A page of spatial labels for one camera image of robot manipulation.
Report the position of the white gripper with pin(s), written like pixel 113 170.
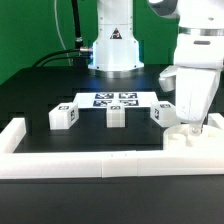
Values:
pixel 195 89

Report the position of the white marker tag plate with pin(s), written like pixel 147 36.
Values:
pixel 129 99

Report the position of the white U-shaped fence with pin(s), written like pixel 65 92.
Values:
pixel 15 165

